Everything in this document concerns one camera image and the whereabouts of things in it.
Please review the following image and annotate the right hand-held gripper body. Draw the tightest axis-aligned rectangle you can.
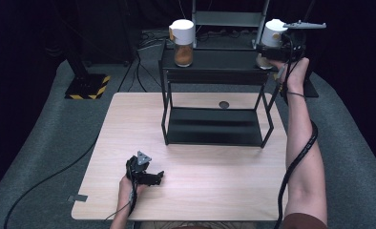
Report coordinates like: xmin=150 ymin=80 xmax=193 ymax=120
xmin=280 ymin=20 xmax=327 ymax=63

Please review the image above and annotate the black metal shelf rack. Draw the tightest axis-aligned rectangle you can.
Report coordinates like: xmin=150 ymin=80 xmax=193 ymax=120
xmin=158 ymin=41 xmax=292 ymax=149

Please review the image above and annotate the spice jar with pale powder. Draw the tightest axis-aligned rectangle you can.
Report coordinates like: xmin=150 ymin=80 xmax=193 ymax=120
xmin=255 ymin=18 xmax=289 ymax=71

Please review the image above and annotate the dark red sleeve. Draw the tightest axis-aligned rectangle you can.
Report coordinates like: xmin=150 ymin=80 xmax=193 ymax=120
xmin=281 ymin=212 xmax=329 ymax=229

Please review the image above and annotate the spice jar with orange powder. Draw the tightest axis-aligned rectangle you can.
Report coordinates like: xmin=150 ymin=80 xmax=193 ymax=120
xmin=168 ymin=18 xmax=197 ymax=69

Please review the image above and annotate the person's right hand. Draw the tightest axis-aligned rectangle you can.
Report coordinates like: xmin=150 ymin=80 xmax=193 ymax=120
xmin=269 ymin=56 xmax=311 ymax=94

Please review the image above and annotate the black stand with striped base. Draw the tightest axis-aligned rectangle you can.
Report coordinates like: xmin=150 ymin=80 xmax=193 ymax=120
xmin=61 ymin=31 xmax=112 ymax=101

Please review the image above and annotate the hand-held gripper cable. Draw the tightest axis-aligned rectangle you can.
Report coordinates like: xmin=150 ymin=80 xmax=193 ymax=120
xmin=103 ymin=167 xmax=140 ymax=223
xmin=272 ymin=31 xmax=320 ymax=229

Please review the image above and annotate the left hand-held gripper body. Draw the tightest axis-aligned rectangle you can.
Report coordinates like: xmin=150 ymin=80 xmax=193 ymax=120
xmin=125 ymin=150 xmax=161 ymax=187

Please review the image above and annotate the right hand-held gripper cable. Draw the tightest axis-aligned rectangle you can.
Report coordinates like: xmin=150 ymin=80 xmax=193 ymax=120
xmin=272 ymin=31 xmax=320 ymax=229

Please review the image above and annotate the black floor cables bundle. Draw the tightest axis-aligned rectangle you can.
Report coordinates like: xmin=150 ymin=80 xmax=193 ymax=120
xmin=116 ymin=30 xmax=163 ymax=94

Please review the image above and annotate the long black floor cable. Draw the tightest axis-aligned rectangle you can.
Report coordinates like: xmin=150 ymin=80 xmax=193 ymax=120
xmin=3 ymin=135 xmax=100 ymax=229

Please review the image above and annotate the person's left hand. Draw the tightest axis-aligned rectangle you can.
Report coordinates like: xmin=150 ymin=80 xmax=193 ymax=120
xmin=117 ymin=174 xmax=148 ymax=205

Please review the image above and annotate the grey tape piece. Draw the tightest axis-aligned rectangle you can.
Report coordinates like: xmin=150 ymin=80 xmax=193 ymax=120
xmin=67 ymin=194 xmax=89 ymax=203

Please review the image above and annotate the silver metal stand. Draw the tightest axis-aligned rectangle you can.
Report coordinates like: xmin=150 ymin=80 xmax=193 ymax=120
xmin=190 ymin=0 xmax=271 ymax=50

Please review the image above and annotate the left hand-held gripper cable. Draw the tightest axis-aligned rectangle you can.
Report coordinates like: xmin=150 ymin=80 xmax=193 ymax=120
xmin=103 ymin=167 xmax=140 ymax=223

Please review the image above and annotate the dark cabinet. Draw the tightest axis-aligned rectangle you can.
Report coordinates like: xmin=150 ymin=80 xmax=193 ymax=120
xmin=79 ymin=0 xmax=143 ymax=67

